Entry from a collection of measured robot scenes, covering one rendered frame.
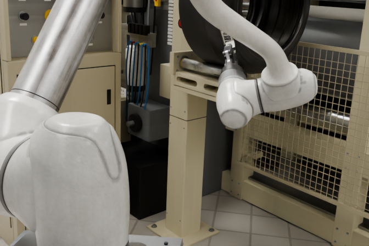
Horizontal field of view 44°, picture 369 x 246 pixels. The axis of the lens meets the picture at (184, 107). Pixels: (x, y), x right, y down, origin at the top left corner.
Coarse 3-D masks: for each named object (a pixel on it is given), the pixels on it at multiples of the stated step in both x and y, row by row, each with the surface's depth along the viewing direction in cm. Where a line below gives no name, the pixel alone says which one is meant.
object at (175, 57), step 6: (174, 54) 194; (180, 54) 196; (186, 54) 198; (192, 54) 201; (174, 60) 195; (180, 60) 196; (198, 60) 204; (174, 66) 195; (180, 66) 197; (174, 72) 196
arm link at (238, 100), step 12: (228, 84) 134; (240, 84) 132; (252, 84) 131; (216, 96) 136; (228, 96) 130; (240, 96) 129; (252, 96) 129; (228, 108) 127; (240, 108) 127; (252, 108) 131; (228, 120) 129; (240, 120) 128
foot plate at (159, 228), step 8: (152, 224) 239; (160, 224) 239; (200, 224) 241; (160, 232) 231; (168, 232) 232; (200, 232) 233; (208, 232) 233; (216, 232) 234; (184, 240) 226; (192, 240) 226; (200, 240) 227
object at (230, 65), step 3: (231, 60) 147; (228, 63) 146; (231, 63) 146; (225, 66) 146; (228, 66) 145; (231, 66) 144; (234, 66) 144; (237, 66) 145; (240, 66) 146; (222, 69) 146; (225, 69) 145; (240, 69) 144; (243, 72) 146
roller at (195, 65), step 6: (186, 60) 195; (192, 60) 193; (186, 66) 194; (192, 66) 191; (198, 66) 189; (204, 66) 186; (210, 66) 184; (216, 66) 182; (222, 66) 181; (204, 72) 188; (210, 72) 184; (216, 72) 181; (246, 72) 175
